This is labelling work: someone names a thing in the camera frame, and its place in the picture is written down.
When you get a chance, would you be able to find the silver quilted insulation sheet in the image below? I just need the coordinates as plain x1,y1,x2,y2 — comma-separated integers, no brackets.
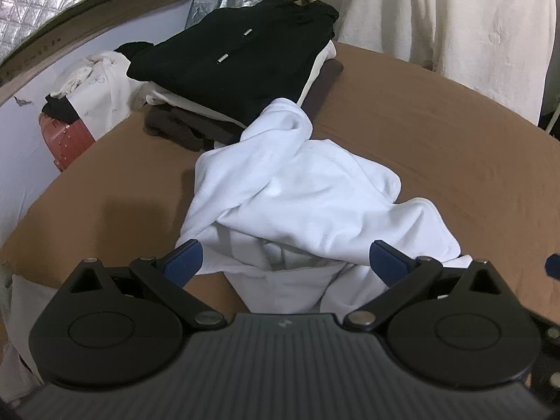
0,0,145,60

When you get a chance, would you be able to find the cream draped cloth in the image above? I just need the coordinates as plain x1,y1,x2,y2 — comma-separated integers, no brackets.
315,0,557,125

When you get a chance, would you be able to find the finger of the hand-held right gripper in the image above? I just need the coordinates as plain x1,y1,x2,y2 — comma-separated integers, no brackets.
544,251,560,281

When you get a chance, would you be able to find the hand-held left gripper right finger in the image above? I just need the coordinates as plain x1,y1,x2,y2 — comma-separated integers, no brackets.
343,240,510,331

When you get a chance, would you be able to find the white garment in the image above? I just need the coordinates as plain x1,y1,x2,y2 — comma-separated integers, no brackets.
175,96,464,316

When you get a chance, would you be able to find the red plastic basket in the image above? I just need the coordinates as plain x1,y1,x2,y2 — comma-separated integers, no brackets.
38,113,97,172

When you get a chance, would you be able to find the brown board strip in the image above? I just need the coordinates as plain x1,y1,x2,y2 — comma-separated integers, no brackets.
0,0,197,106

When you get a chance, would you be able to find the white patterned cloth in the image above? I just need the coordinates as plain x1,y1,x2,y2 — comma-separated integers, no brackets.
46,50,147,141

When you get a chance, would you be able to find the black cloth in basket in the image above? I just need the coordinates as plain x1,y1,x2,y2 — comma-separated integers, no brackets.
41,96,82,125

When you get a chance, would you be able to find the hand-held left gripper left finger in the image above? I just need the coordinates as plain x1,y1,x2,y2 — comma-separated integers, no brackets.
65,240,227,331

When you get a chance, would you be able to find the white cable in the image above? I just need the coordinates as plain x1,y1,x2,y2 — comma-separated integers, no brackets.
545,96,560,134

